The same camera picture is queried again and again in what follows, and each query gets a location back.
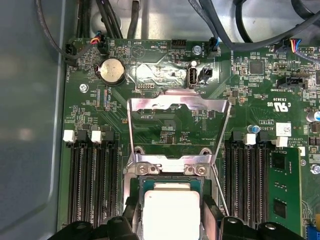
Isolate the connector with coloured wires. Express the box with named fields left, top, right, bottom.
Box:
left=90, top=31, right=109, bottom=55
left=282, top=37, right=320, bottom=64

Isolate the CPU socket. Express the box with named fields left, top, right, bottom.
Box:
left=123, top=159, right=218, bottom=240

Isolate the white label sticker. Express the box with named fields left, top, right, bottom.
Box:
left=275, top=121, right=293, bottom=138

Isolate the small black connector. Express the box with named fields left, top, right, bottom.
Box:
left=201, top=66, right=214, bottom=81

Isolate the thick grey cable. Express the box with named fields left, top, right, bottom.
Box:
left=233, top=0, right=254, bottom=43
left=291, top=0, right=320, bottom=23
left=198, top=0, right=320, bottom=53

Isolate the square black chip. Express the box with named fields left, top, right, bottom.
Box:
left=249, top=60, right=265, bottom=75

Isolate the silver CPU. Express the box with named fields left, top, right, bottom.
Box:
left=138, top=176, right=205, bottom=240

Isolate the large blue capacitor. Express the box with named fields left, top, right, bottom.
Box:
left=306, top=110, right=320, bottom=124

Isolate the black open PC case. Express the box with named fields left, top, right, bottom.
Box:
left=0, top=0, right=320, bottom=240

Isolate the internal USB port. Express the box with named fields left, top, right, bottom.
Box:
left=186, top=66, right=200, bottom=89

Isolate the green motherboard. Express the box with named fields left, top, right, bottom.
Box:
left=56, top=36, right=320, bottom=240

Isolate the black fan connector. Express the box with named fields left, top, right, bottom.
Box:
left=209, top=36, right=221, bottom=59

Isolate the thick black cable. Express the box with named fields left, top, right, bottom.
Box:
left=94, top=0, right=124, bottom=40
left=126, top=0, right=140, bottom=39
left=76, top=0, right=85, bottom=40
left=83, top=0, right=92, bottom=40

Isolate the thin black cable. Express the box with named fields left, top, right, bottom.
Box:
left=35, top=0, right=77, bottom=66

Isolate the installed green RAM stick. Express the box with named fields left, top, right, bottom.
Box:
left=268, top=146, right=303, bottom=237

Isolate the blue board connector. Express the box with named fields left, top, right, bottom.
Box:
left=305, top=223, right=320, bottom=240

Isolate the black board connector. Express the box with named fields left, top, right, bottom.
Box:
left=64, top=42, right=77, bottom=67

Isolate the black pin header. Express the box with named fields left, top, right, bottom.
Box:
left=171, top=38, right=187, bottom=50

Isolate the debug pin header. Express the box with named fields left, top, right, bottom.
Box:
left=135, top=83, right=156, bottom=91

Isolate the metal socket cover frame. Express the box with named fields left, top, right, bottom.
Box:
left=126, top=89, right=233, bottom=176

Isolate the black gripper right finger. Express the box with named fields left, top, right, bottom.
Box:
left=202, top=194, right=307, bottom=240

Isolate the thin metal locking lever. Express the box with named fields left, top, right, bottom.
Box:
left=211, top=163, right=230, bottom=218

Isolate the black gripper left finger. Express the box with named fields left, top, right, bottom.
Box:
left=53, top=196, right=141, bottom=240

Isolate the silver coin cell battery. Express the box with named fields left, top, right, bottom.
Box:
left=99, top=57, right=126, bottom=86

